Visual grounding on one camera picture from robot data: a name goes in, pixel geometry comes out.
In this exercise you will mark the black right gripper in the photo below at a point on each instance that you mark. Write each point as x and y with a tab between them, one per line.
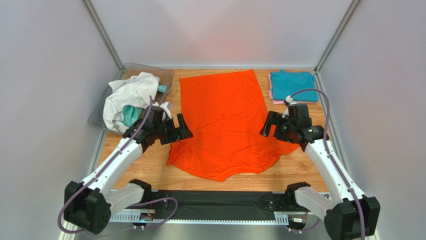
277	126

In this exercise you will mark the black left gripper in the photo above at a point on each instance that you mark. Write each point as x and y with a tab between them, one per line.
181	132

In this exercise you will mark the orange t-shirt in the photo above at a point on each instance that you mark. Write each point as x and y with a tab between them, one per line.
225	112

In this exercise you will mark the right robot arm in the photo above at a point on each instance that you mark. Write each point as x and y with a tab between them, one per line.
332	173

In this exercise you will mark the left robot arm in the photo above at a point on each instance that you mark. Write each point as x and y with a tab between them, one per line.
113	173

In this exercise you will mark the folded blue t-shirt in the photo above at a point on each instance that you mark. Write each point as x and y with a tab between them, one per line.
285	83

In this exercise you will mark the teal green t-shirt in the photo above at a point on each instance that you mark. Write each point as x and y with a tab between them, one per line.
137	98

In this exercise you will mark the folded pink t-shirt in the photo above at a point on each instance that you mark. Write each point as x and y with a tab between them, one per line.
281	102

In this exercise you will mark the white t-shirt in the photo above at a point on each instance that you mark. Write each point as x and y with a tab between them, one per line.
112	110

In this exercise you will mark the clear plastic bin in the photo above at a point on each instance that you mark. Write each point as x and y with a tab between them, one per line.
166	76

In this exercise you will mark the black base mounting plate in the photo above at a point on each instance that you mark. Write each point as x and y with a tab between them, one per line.
227	205

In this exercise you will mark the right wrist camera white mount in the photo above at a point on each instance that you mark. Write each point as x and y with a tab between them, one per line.
289	101

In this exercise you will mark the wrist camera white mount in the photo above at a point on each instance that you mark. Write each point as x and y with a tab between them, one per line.
166	107
289	101

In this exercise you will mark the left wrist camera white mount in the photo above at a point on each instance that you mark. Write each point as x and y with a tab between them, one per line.
166	107

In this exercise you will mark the aluminium frame rail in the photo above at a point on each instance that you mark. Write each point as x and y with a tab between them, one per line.
165	208

